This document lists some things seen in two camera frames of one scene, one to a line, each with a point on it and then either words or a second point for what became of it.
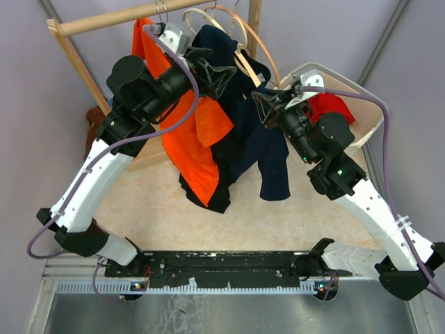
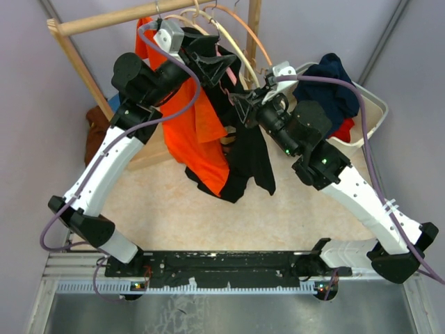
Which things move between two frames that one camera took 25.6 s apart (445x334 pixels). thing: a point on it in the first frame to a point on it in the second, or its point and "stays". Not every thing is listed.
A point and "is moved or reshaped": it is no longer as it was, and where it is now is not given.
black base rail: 224,269 stays
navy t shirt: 253,139 to 342,102
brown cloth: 95,117 stays
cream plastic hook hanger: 240,59 to 190,21
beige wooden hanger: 240,54 to 237,49
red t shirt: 322,104 is moved or reshaped
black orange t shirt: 209,154 to 249,156
